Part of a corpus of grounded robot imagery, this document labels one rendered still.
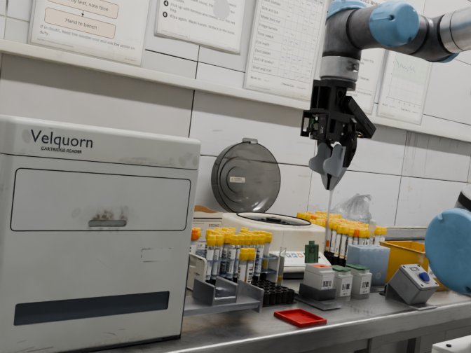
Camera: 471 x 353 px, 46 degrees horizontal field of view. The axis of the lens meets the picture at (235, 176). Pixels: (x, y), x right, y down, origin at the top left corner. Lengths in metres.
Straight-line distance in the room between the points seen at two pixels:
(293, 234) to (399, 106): 1.02
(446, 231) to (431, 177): 1.70
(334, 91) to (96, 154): 0.52
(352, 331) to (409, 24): 0.56
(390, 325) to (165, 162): 0.61
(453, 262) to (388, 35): 0.41
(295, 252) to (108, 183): 0.73
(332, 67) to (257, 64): 0.66
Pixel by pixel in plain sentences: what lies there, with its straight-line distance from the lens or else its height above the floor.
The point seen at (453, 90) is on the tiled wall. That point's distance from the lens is 2.60.
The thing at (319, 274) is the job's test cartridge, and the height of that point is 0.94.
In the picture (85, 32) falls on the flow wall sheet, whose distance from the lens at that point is 1.43.
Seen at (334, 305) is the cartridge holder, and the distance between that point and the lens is 1.15.
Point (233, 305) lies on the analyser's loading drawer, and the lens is 0.93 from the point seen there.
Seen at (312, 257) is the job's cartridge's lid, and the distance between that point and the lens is 1.17.
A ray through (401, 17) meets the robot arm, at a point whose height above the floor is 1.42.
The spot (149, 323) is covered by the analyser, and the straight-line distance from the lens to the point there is 0.83.
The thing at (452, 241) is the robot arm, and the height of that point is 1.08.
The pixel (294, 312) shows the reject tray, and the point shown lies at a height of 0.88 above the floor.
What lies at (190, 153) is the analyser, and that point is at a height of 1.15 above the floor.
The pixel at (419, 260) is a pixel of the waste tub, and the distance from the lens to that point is 1.41.
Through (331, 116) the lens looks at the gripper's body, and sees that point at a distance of 1.06.
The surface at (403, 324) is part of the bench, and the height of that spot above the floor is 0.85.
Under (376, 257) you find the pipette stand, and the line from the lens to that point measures 1.36.
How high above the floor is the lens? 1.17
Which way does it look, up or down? 3 degrees down
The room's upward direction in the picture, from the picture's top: 7 degrees clockwise
